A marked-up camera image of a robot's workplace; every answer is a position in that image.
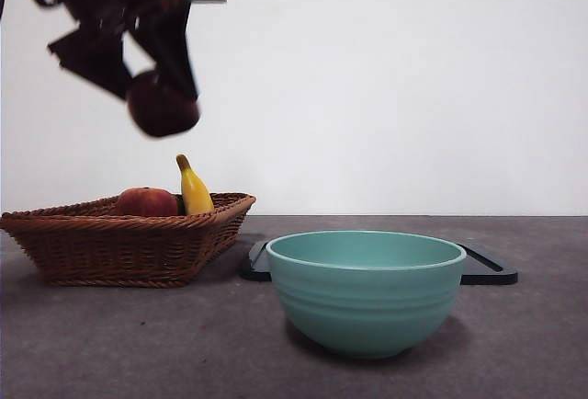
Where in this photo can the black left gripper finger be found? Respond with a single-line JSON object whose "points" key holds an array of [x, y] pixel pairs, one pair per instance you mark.
{"points": [[172, 49], [92, 56]]}

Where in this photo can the red orange peach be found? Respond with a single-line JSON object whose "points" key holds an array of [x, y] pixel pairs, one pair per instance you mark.
{"points": [[147, 203]]}

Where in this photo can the brown wicker basket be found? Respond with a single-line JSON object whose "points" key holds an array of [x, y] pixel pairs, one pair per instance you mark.
{"points": [[115, 252]]}

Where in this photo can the dark rectangular tray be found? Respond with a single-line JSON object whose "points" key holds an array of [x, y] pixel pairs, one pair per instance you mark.
{"points": [[489, 275]]}

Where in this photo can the yellow banana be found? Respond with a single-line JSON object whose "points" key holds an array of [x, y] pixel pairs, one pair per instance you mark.
{"points": [[196, 192]]}

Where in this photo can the dark red plum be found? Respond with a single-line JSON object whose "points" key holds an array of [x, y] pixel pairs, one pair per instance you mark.
{"points": [[158, 114]]}

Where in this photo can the teal ribbed bowl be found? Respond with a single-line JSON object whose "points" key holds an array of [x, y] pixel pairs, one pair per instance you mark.
{"points": [[367, 298]]}

